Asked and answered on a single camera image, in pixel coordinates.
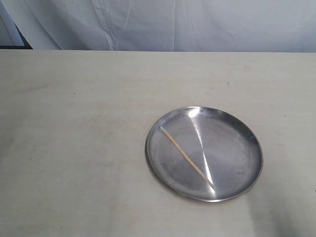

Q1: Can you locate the thin beige flexible strip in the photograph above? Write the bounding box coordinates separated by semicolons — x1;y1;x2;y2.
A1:
160;126;215;190

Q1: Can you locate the round stainless steel plate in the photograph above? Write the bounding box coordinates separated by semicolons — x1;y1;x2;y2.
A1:
145;106;263;202

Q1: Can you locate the white backdrop cloth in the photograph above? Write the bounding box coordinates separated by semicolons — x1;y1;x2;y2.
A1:
1;0;316;52

